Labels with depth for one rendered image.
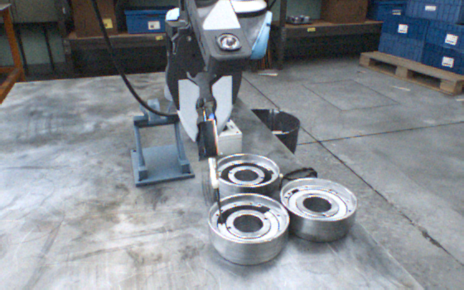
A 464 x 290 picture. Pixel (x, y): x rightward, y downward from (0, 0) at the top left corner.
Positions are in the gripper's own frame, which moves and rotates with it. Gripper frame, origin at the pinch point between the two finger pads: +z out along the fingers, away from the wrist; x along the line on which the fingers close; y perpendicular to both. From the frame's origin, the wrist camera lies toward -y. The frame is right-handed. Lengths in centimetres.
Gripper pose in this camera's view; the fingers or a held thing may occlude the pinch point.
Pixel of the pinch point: (205, 132)
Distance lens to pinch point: 51.8
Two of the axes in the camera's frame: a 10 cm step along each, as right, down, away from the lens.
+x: -9.6, 1.3, -2.7
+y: -2.9, -4.1, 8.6
